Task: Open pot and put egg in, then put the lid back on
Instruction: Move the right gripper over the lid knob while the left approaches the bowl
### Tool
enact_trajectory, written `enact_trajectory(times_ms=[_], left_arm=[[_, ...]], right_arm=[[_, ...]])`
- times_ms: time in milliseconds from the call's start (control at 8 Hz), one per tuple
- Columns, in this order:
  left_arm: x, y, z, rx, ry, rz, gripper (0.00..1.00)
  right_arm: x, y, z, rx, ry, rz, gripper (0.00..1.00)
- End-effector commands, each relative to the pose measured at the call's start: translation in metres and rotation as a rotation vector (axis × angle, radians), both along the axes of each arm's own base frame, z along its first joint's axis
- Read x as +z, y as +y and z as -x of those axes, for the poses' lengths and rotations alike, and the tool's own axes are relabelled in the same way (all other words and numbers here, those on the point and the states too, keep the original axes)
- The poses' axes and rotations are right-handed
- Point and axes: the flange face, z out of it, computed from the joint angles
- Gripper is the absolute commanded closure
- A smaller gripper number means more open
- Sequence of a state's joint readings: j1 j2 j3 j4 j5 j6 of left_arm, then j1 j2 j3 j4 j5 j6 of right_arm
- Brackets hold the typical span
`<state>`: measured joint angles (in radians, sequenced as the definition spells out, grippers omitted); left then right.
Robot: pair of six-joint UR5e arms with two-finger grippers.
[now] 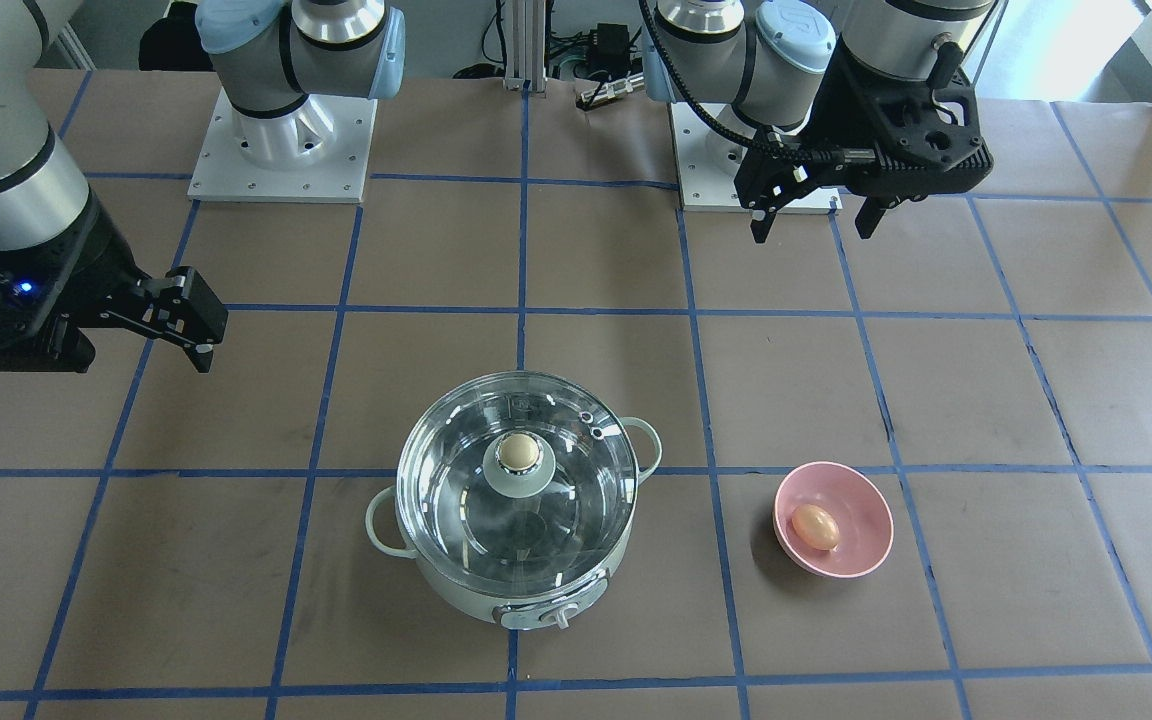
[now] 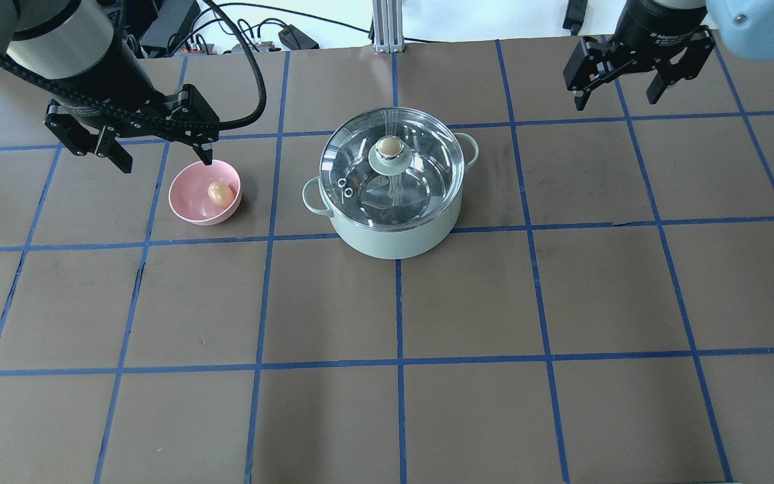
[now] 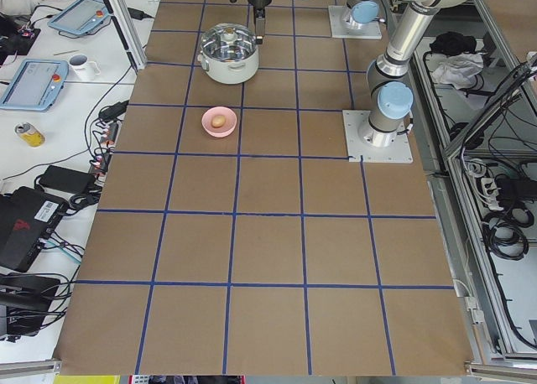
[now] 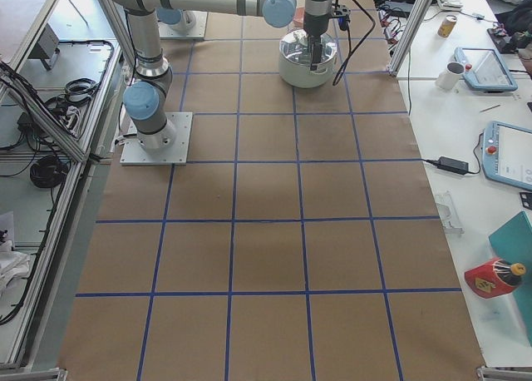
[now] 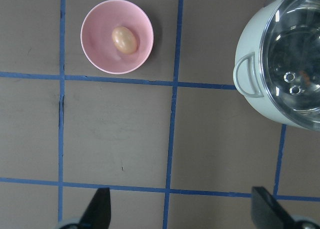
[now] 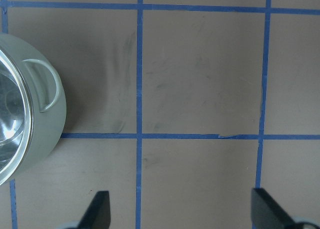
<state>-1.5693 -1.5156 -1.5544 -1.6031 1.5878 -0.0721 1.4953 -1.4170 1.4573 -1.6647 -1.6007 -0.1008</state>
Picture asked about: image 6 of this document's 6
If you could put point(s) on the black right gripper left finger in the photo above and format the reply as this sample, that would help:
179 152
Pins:
98 213

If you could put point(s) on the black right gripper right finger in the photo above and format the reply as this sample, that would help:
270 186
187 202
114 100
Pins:
266 213

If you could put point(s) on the pale green steel pot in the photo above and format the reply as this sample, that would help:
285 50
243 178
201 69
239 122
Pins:
32 107

